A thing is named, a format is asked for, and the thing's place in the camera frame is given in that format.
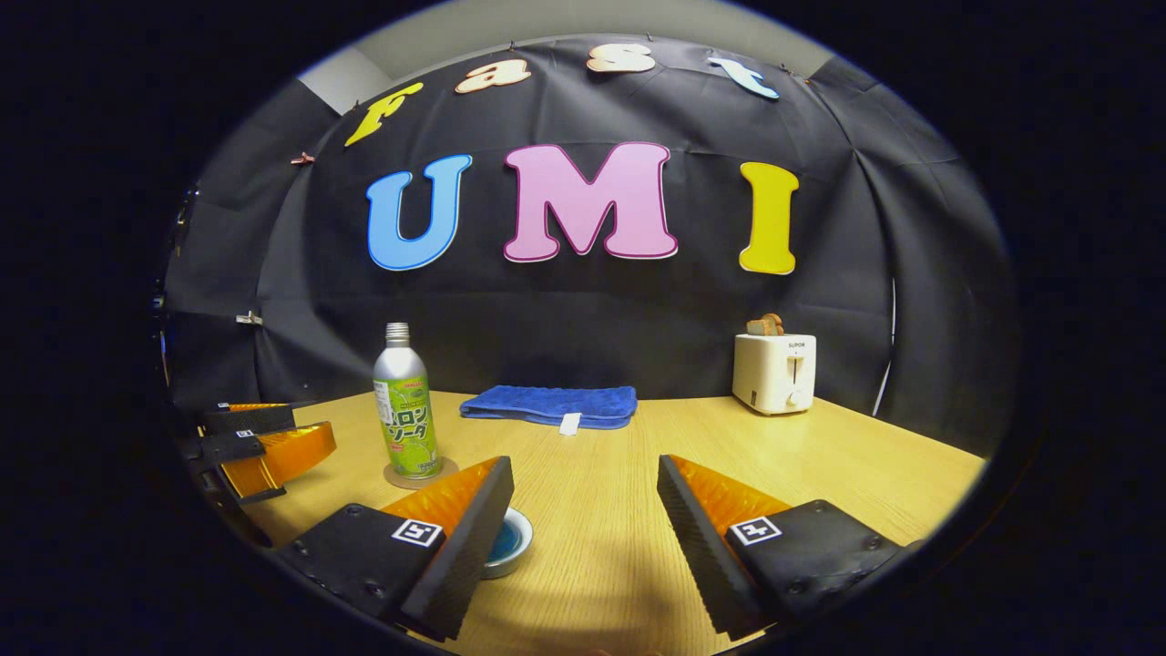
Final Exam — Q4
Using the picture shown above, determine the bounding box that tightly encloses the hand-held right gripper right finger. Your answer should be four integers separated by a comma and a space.
656, 454, 921, 641

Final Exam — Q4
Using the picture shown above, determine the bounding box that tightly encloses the white toaster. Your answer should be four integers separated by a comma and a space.
732, 333, 818, 416

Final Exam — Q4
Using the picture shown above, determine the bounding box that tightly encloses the round brown coaster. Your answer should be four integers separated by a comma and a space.
383, 456, 460, 491

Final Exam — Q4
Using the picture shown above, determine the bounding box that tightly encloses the black backdrop cloth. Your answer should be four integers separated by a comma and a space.
162, 36, 1019, 461

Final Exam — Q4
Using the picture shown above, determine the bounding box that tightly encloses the folded blue towel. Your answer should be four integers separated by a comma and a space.
459, 384, 639, 436

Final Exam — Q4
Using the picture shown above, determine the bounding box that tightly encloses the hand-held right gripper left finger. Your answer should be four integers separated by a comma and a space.
273, 456, 516, 641

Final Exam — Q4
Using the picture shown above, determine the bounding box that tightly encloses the silver green-label water bottle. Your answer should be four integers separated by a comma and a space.
373, 322, 442, 481

